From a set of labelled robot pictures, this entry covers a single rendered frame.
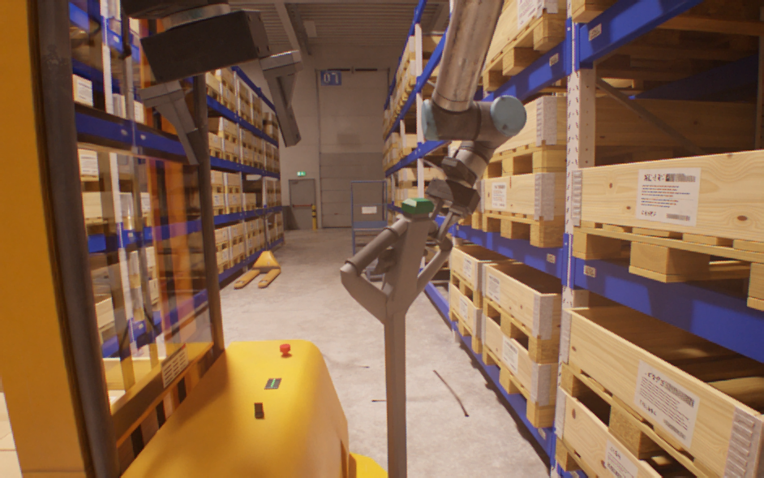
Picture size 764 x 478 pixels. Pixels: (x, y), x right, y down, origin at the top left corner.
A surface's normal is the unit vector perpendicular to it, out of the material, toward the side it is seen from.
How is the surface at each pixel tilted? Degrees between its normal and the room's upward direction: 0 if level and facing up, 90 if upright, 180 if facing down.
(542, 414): 90
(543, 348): 90
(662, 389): 90
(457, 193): 62
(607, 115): 90
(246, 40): 113
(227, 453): 0
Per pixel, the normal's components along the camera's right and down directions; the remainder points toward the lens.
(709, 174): -1.00, 0.04
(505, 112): 0.21, -0.08
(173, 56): -0.08, 0.51
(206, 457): -0.03, -0.99
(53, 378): 0.07, 0.12
